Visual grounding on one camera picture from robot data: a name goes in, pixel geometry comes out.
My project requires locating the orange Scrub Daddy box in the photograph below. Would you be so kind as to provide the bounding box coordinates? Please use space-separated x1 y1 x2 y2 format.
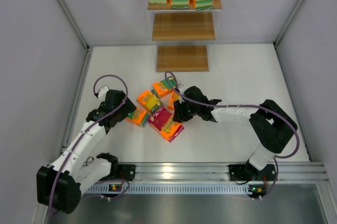
167 92 180 111

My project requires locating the pink Scrub Mommy box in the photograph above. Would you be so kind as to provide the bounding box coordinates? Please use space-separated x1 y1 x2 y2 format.
148 106 184 142

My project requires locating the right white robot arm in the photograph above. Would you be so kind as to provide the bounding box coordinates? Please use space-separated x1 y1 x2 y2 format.
173 85 299 183

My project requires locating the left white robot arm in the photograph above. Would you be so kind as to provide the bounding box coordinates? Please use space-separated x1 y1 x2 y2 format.
36 89 136 214

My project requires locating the clear acrylic shelf unit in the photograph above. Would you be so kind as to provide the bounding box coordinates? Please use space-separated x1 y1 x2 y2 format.
146 0 224 72

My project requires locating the orange yellow sponge pack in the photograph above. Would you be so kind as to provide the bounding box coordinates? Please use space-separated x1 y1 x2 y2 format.
137 90 163 114

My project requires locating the small green orange sponge pack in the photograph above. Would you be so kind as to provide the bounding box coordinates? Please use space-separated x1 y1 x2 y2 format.
152 76 176 98

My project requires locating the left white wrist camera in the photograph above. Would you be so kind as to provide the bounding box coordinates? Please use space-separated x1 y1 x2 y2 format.
96 85 110 100

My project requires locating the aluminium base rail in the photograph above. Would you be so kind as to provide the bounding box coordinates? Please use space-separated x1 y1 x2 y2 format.
73 160 329 195

